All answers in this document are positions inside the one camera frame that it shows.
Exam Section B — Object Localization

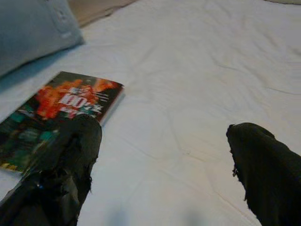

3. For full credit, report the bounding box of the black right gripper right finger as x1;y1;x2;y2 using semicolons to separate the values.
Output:
225;122;301;226

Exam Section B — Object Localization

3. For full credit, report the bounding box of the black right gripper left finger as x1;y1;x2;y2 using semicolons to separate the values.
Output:
0;119;103;226

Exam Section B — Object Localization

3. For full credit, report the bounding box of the dark book with red cover art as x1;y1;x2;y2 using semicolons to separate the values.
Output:
0;71;126;175

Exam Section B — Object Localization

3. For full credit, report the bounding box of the grey pillow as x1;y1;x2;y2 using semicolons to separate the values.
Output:
0;0;85;77

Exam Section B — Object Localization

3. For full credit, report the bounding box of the printed beige headboard cushion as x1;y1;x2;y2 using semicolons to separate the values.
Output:
67;0;138;28

